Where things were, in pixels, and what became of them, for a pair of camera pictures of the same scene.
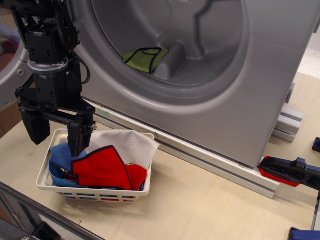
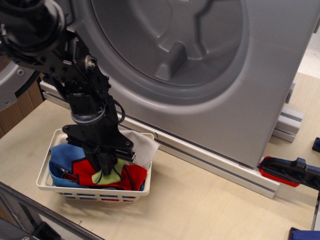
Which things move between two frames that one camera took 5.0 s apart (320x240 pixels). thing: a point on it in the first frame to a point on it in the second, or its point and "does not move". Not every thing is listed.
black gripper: (57, 96) to (102, 134)
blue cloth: (61, 160) does not move
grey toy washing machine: (221, 76) does not move
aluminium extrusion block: (287, 126) does not move
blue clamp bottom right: (296, 234) does not move
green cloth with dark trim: (145, 59) to (114, 177)
